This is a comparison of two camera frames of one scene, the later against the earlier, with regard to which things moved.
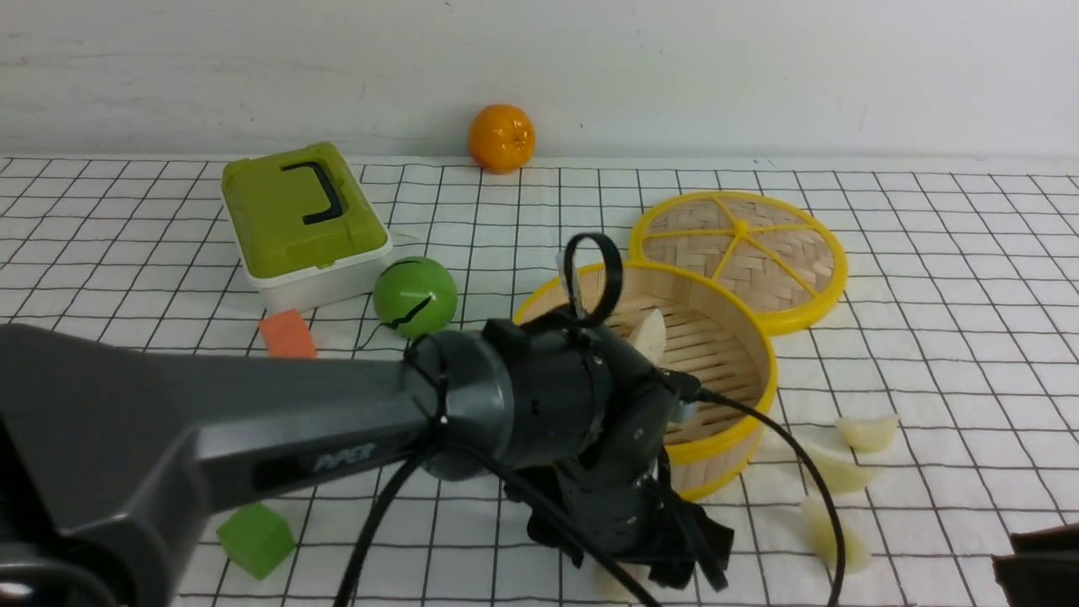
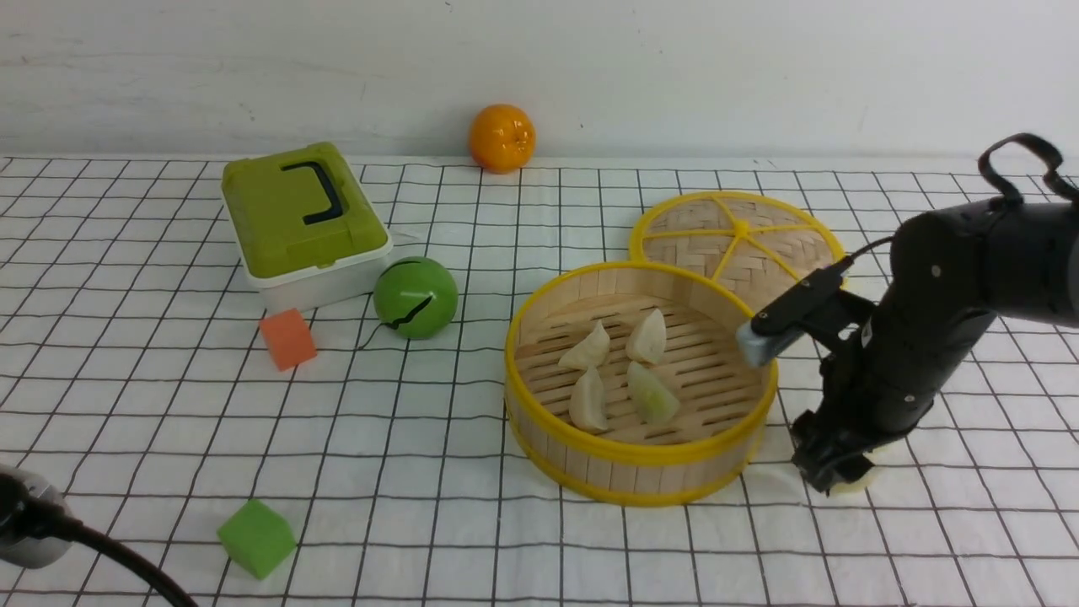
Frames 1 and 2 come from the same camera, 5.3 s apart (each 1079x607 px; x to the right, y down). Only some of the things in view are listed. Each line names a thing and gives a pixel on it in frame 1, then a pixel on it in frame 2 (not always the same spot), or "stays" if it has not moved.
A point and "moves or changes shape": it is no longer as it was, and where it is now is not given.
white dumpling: x=649 y=335 stays
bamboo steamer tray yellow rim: x=699 y=327 stays
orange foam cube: x=287 y=335 stays
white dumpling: x=609 y=587 moves or changes shape
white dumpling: x=821 y=535 moves or changes shape
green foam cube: x=256 y=539 stays
